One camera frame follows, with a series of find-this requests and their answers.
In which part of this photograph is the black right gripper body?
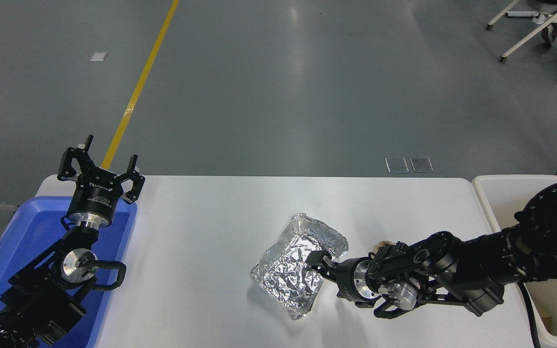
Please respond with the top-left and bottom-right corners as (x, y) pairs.
(336, 258), (371, 303)

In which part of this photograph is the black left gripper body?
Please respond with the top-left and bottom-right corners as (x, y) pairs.
(67, 169), (124, 219)

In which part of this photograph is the silver foil tray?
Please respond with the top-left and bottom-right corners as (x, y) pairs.
(250, 213), (350, 320)

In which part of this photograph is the clear floor plate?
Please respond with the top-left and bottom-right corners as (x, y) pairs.
(410, 156), (435, 173)
(385, 157), (410, 174)

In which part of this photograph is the blue plastic tray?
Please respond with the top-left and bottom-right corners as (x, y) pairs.
(0, 196), (138, 348)

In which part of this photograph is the large pale plastic bin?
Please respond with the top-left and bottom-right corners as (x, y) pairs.
(471, 174), (557, 348)

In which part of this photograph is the white frame chair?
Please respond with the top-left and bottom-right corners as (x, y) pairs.
(485, 0), (557, 68)

